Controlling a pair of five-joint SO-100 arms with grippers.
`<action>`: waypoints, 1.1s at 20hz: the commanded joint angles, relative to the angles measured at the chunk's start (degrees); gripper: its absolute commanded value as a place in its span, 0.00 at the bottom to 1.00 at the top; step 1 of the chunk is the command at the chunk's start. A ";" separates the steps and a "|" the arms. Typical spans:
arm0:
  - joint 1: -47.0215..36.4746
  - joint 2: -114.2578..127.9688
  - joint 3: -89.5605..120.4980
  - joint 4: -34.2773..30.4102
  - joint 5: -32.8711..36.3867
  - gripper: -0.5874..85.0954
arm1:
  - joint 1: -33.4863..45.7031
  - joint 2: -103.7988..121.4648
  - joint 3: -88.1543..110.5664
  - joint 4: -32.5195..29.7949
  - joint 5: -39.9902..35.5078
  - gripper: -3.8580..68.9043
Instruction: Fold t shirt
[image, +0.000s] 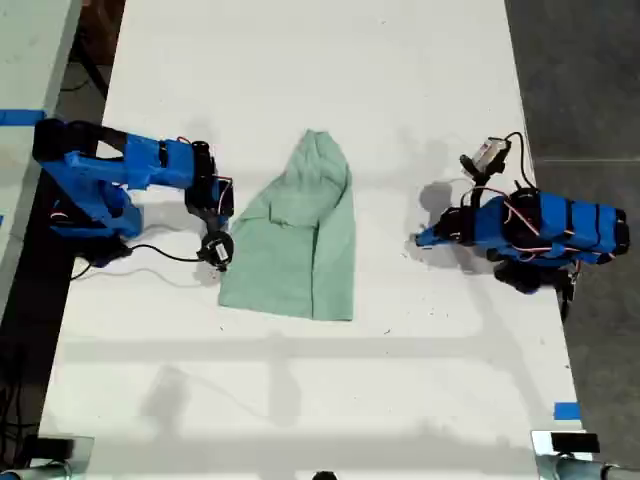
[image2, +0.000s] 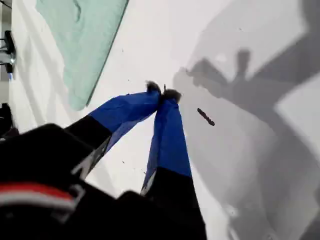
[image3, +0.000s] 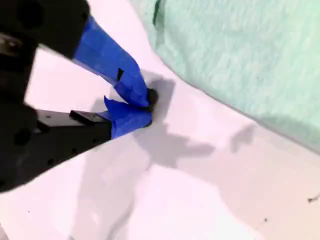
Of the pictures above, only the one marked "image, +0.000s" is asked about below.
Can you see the grey gripper camera box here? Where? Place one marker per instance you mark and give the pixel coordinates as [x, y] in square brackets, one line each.
[487, 155]

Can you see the metal table clamp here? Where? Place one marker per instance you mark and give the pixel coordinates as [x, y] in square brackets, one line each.
[82, 457]
[542, 460]

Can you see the black camera stalk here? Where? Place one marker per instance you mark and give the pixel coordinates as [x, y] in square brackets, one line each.
[479, 187]
[210, 222]

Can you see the white side table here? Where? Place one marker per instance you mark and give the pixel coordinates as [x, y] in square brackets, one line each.
[30, 125]

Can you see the pale green T-shirt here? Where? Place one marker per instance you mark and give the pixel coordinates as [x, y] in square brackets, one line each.
[300, 240]

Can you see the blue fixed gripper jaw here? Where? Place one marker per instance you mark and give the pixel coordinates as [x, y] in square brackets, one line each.
[224, 197]
[436, 230]

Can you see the long blue tape strip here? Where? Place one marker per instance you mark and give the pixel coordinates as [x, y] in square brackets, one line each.
[20, 116]

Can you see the short blue tape strip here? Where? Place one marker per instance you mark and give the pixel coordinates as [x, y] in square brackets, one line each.
[567, 411]

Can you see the small black round object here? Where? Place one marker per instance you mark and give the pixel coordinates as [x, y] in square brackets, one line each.
[324, 475]

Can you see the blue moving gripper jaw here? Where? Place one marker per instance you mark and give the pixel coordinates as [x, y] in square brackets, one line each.
[436, 242]

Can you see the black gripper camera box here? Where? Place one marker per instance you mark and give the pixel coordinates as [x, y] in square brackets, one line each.
[217, 251]

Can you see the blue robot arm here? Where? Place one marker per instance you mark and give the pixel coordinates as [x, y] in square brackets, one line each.
[575, 225]
[150, 160]

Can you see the small black box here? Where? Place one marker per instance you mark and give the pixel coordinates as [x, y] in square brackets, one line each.
[55, 447]
[574, 442]

